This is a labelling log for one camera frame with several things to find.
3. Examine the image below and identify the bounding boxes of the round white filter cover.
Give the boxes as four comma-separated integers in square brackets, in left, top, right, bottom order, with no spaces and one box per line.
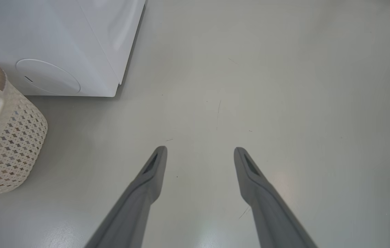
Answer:
[16,58,81,94]

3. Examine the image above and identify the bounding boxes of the white front-load washing machine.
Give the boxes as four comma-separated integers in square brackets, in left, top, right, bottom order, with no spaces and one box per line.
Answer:
[0,0,146,97]

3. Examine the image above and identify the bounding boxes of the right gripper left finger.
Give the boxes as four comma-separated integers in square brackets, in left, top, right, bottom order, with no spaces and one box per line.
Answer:
[84,146,168,248]

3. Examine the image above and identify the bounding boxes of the cream perforated laundry basket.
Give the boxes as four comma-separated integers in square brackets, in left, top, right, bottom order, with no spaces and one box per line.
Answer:
[0,60,48,196]

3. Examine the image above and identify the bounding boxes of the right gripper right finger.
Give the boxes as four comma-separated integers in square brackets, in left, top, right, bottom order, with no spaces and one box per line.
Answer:
[234,147,318,248]

